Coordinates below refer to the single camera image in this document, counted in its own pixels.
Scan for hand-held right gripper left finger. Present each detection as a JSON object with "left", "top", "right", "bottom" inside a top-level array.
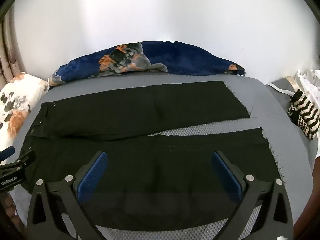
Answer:
[{"left": 26, "top": 151, "right": 108, "bottom": 240}]

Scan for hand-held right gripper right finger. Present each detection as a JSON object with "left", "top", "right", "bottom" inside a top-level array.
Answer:
[{"left": 211, "top": 151, "right": 294, "bottom": 240}]

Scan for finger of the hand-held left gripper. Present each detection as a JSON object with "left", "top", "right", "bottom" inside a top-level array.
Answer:
[
  {"left": 0, "top": 146, "right": 15, "bottom": 161},
  {"left": 0, "top": 150, "right": 36, "bottom": 176}
]

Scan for black pants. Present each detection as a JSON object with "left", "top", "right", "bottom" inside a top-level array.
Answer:
[{"left": 21, "top": 80, "right": 287, "bottom": 232}]

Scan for person's left forearm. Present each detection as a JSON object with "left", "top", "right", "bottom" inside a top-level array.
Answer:
[{"left": 0, "top": 192, "right": 20, "bottom": 230}]

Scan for person's right forearm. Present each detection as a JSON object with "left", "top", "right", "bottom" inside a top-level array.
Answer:
[{"left": 300, "top": 156, "right": 320, "bottom": 230}]

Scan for white floral pillow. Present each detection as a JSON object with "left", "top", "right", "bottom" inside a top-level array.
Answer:
[{"left": 0, "top": 72, "right": 50, "bottom": 153}]

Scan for grey mesh mat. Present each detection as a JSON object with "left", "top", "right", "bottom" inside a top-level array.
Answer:
[{"left": 12, "top": 74, "right": 314, "bottom": 240}]

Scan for beige curtain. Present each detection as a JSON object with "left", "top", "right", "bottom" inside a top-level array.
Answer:
[{"left": 0, "top": 12, "right": 28, "bottom": 85}]

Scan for grey mattress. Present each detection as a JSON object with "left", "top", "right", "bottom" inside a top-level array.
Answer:
[{"left": 265, "top": 76, "right": 320, "bottom": 155}]

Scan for black white striped knit cloth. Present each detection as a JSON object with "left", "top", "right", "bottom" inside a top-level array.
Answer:
[{"left": 287, "top": 89, "right": 320, "bottom": 140}]

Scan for navy floral blanket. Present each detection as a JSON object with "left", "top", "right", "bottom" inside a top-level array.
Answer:
[{"left": 49, "top": 40, "right": 247, "bottom": 87}]

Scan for white dotted cloth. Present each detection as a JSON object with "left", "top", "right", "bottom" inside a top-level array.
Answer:
[{"left": 296, "top": 69, "right": 320, "bottom": 98}]

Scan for white strap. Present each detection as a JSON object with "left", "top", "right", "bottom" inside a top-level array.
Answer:
[{"left": 266, "top": 82, "right": 296, "bottom": 97}]

